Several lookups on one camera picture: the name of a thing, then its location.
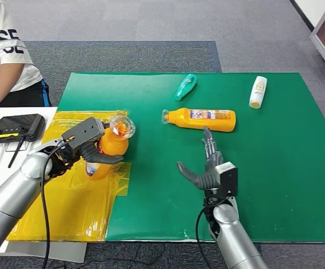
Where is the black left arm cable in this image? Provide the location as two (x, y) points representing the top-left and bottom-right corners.
(40, 142), (68, 269)

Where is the white plastic bottle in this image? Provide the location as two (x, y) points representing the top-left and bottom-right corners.
(249, 76), (267, 109)

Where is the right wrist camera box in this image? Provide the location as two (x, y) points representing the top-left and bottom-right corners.
(204, 161), (239, 200)

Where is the green table mat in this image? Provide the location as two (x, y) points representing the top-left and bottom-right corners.
(58, 72), (325, 243)

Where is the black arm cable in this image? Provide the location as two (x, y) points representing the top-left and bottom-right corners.
(40, 142), (68, 269)
(195, 206), (212, 269)

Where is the person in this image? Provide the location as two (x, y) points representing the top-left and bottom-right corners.
(0, 0), (52, 108)

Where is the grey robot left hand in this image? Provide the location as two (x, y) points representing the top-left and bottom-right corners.
(79, 124), (124, 166)

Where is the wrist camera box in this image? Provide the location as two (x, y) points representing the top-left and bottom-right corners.
(61, 116), (107, 150)
(204, 161), (239, 200)

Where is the teal plastic bottle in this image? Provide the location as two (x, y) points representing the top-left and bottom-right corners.
(174, 73), (198, 101)

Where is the yellow taped cardboard sheet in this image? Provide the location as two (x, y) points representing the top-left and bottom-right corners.
(6, 109), (132, 242)

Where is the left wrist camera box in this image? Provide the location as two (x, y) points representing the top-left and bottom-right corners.
(61, 116), (107, 150)

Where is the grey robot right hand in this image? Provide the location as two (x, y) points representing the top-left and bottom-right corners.
(176, 127), (224, 191)

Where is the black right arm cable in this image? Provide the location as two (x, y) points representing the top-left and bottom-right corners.
(195, 206), (212, 269)

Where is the black remote controller with antennas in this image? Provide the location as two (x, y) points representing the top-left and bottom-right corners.
(0, 113), (46, 169)

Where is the clear acrylic stand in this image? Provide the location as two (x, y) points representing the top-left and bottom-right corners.
(4, 141), (29, 153)

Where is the orange detergent bottle clear cap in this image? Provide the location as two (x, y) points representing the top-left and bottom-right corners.
(84, 115), (136, 182)
(161, 108), (237, 133)

